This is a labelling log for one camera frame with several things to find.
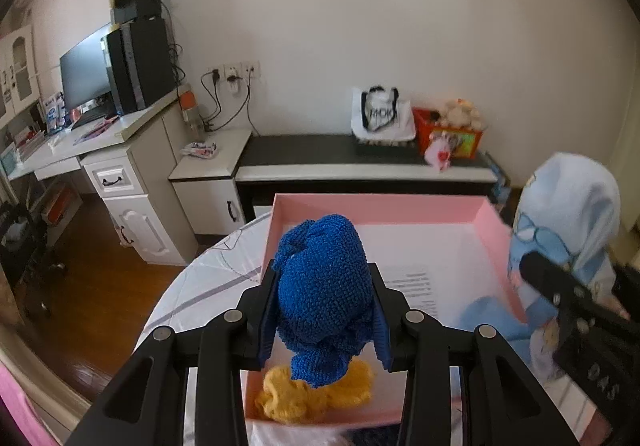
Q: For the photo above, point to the black keyboard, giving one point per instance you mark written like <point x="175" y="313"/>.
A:
<point x="92" y="118"/>

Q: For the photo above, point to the black computer monitor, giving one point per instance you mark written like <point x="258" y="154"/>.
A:
<point x="85" y="70"/>

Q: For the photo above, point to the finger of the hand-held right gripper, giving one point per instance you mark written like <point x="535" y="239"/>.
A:
<point x="555" y="281"/>
<point x="629" y="288"/>

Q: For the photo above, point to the white desk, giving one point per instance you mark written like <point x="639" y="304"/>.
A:
<point x="135" y="120"/>

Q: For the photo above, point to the orange storage box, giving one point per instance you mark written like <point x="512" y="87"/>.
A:
<point x="60" y="206"/>

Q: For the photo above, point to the pink cardboard box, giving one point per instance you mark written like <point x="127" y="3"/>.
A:
<point x="380" y="216"/>

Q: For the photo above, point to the white glass-door cabinet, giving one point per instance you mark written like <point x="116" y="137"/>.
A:
<point x="20" y="65"/>

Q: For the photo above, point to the light blue printed cloth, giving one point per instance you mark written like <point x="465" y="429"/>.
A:
<point x="565" y="206"/>

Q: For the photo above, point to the small packets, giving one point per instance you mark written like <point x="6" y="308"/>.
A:
<point x="199" y="149"/>

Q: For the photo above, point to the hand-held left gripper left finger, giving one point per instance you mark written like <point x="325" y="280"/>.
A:
<point x="262" y="326"/>

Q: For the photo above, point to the pink bedding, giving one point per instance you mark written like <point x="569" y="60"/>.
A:
<point x="20" y="411"/>

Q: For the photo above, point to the blue printed bag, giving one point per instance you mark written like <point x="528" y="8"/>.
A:
<point x="499" y="181"/>

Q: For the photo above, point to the orange toy box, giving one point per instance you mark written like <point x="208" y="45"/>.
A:
<point x="465" y="143"/>

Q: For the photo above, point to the black office chair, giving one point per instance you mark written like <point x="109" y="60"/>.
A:
<point x="25" y="251"/>

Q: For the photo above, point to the pink plush rabbit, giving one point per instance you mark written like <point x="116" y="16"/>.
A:
<point x="439" y="153"/>

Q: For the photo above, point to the pink magazine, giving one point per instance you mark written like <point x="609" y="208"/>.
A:
<point x="97" y="133"/>

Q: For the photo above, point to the black and white low bench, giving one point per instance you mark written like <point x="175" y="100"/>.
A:
<point x="310" y="150"/>

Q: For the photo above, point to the white tote bag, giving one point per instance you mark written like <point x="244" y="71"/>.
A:
<point x="382" y="113"/>

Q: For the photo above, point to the beige plush toy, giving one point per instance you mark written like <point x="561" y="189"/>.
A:
<point x="460" y="113"/>

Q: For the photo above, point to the white wall sockets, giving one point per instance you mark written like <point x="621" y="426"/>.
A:
<point x="235" y="69"/>

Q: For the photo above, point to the white nightstand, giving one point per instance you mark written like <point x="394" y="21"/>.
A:
<point x="215" y="170"/>

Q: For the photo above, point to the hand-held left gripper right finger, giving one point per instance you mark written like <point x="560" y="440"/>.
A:
<point x="382" y="346"/>

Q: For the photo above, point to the orange-capped bottle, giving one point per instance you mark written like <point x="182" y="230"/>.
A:
<point x="190" y="113"/>

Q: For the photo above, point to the blue and white carton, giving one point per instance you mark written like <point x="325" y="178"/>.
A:
<point x="55" y="113"/>

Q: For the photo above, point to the black computer tower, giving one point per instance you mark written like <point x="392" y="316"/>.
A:
<point x="140" y="65"/>

